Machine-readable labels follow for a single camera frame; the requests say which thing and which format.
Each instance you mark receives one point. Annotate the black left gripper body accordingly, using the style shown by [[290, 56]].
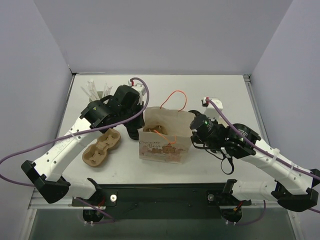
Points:
[[135, 122]]

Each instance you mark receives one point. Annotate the white straw holder cup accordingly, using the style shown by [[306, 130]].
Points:
[[98, 95]]

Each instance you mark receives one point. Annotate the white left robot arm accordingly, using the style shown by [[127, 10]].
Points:
[[46, 172]]

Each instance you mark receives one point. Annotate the printed paper takeout bag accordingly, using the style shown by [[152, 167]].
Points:
[[173, 147]]

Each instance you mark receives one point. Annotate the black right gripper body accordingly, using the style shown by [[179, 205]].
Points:
[[195, 132]]

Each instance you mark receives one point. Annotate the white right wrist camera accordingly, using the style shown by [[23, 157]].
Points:
[[209, 109]]

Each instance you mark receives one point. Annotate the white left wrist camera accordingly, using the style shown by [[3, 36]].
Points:
[[139, 87]]

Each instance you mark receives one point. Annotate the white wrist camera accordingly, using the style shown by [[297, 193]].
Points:
[[209, 109], [139, 87]]

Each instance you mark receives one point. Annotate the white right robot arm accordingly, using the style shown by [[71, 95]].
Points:
[[292, 187]]

